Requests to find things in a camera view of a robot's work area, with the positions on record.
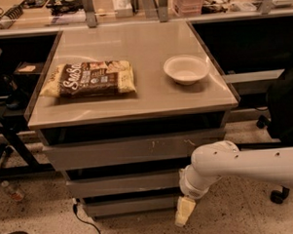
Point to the plastic water bottle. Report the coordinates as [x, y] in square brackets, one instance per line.
[13, 191]

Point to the white paper bowl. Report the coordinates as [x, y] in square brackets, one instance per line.
[185, 69]

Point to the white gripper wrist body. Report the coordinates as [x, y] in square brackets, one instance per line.
[189, 187]

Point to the grey drawer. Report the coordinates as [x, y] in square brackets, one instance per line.
[111, 185]
[130, 206]
[128, 150]

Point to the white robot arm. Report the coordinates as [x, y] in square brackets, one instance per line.
[211, 162]

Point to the pink plastic basket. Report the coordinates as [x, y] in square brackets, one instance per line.
[187, 8]

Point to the grey bottom drawer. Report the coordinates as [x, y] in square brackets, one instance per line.
[130, 206]

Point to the grey top drawer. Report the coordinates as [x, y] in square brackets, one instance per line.
[128, 150]

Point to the brown yellow snack bag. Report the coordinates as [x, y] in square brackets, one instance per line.
[94, 78]

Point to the white tissue box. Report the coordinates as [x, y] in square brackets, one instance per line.
[122, 8]

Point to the grey drawer cabinet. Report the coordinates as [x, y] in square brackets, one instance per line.
[159, 106]

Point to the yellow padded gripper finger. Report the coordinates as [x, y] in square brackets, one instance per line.
[185, 207]

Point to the black office chair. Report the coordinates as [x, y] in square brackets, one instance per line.
[283, 116]

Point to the black desk frame left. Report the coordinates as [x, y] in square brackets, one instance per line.
[15, 136]

